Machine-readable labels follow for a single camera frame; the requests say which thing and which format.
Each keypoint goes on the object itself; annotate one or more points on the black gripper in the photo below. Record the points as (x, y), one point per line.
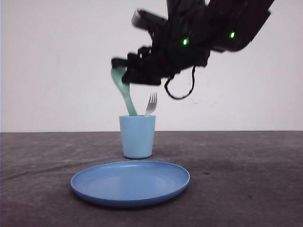
(172, 50)

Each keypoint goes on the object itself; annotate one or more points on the mint green plastic spoon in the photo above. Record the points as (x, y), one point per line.
(124, 88)

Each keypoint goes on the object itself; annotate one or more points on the white plastic fork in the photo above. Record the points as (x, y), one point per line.
(152, 104)

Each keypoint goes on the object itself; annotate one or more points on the light blue plastic cup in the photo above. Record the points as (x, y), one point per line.
(137, 134)

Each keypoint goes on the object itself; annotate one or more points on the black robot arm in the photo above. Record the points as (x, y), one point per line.
(192, 30)

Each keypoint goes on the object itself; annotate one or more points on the blue plastic plate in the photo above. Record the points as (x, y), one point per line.
(130, 184)

